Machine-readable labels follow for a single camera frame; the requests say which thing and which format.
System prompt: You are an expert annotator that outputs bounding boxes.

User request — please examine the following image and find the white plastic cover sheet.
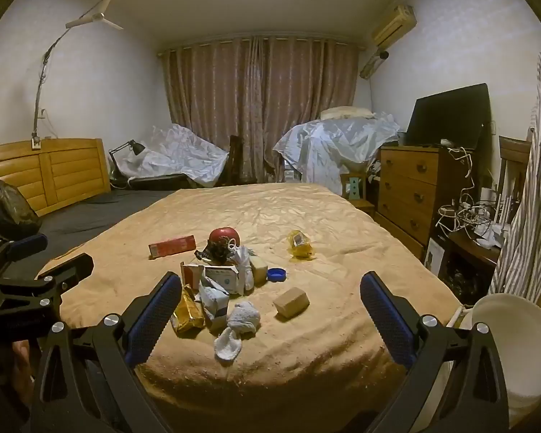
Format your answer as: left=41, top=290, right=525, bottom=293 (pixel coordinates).
left=115, top=123, right=230, bottom=188
left=273, top=115, right=402, bottom=185

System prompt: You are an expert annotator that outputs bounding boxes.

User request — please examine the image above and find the black television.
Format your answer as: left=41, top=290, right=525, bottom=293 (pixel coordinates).
left=406, top=82, right=492, bottom=149

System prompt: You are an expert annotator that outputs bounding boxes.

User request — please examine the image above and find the small wooden stool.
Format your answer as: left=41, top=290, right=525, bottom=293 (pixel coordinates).
left=340, top=171, right=377, bottom=213

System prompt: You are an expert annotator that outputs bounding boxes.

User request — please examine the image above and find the black desk lamp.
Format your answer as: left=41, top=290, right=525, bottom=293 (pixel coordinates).
left=108, top=140, right=147, bottom=176

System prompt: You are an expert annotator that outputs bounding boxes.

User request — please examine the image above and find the beige air conditioner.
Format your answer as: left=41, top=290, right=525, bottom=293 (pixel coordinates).
left=370, top=4, right=418, bottom=48

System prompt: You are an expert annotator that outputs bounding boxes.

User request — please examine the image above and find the cream pillow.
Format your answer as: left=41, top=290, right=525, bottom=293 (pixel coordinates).
left=320, top=106, right=375, bottom=122

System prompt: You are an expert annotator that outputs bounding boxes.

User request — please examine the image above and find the red apple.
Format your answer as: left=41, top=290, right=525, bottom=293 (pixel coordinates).
left=208, top=227, right=241, bottom=249

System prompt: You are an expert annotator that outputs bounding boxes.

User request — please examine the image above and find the flat red box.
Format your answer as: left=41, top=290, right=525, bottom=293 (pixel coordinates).
left=148, top=235, right=197, bottom=260

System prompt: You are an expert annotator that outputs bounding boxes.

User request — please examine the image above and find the wooden dresser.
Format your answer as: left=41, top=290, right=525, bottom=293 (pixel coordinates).
left=376, top=144, right=479, bottom=260

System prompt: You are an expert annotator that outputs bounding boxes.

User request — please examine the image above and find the white crumpled paper packet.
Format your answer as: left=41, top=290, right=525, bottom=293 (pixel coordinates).
left=194, top=277, right=230, bottom=330

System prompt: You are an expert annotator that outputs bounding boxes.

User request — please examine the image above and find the small brown cardboard box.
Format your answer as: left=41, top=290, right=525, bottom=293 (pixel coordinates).
left=273, top=286, right=310, bottom=319

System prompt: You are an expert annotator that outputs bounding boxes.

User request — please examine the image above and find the striped cloth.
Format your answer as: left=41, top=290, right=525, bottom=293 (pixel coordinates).
left=489, top=45, right=541, bottom=312

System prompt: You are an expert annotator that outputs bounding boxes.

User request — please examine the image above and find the dark wooden side table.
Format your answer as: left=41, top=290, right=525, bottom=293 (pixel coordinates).
left=437, top=226, right=501, bottom=303

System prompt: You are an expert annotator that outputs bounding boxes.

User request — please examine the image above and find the dark furry scrunchie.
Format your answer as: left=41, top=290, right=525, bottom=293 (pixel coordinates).
left=196, top=240, right=235, bottom=264

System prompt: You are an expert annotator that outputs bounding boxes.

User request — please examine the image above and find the beige sponge block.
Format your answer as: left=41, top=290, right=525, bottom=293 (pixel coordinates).
left=250, top=255, right=270, bottom=283

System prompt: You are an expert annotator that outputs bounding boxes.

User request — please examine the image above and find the brown curtain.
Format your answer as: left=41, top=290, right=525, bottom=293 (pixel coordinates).
left=158, top=35, right=361, bottom=185

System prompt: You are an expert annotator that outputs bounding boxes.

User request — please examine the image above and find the wooden headboard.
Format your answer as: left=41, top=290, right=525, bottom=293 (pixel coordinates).
left=0, top=137, right=111, bottom=217

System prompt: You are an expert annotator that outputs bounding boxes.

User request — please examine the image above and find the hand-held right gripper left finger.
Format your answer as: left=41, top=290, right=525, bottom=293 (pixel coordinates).
left=29, top=271, right=183, bottom=433

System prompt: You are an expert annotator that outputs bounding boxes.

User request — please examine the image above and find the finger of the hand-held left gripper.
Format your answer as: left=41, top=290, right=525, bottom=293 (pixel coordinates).
left=0, top=253, right=94, bottom=307
left=0, top=233, right=48, bottom=276

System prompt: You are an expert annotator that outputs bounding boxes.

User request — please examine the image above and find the gold foil packet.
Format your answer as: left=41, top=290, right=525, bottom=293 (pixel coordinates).
left=169, top=284, right=206, bottom=335

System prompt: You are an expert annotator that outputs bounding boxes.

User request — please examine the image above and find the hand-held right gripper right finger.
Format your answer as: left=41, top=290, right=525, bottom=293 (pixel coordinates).
left=360, top=271, right=510, bottom=433

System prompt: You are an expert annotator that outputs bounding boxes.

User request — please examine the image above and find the white sock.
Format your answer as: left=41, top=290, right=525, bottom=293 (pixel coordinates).
left=213, top=301, right=262, bottom=362

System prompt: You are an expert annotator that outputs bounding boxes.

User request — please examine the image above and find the orange and white carton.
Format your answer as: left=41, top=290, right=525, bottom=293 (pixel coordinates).
left=180, top=262, right=206, bottom=289

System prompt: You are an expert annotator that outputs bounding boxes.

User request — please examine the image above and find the wooden chair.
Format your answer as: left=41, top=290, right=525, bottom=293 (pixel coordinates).
left=496, top=135, right=533, bottom=217

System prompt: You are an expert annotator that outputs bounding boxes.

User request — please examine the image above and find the white medicine box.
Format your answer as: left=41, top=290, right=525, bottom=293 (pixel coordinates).
left=203, top=265, right=241, bottom=296

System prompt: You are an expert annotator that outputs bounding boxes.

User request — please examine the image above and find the black trash bag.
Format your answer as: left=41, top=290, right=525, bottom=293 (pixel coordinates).
left=0, top=171, right=42, bottom=241

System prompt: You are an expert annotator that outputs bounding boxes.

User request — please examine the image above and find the white plastic basin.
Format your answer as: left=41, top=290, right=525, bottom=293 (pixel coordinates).
left=460, top=293, right=541, bottom=425

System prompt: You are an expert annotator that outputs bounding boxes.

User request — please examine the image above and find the tangle of white cables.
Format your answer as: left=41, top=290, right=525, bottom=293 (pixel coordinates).
left=435, top=144, right=510, bottom=249

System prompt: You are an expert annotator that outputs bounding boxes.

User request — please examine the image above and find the white tied cloth bundle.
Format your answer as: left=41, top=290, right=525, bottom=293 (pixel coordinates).
left=230, top=244, right=255, bottom=292

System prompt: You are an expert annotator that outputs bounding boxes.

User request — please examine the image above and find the person's left hand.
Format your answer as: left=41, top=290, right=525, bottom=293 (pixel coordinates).
left=11, top=340, right=34, bottom=416

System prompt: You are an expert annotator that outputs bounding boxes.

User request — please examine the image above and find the yellow plastic wrapper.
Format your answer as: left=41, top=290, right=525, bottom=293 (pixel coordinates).
left=286, top=230, right=315, bottom=260

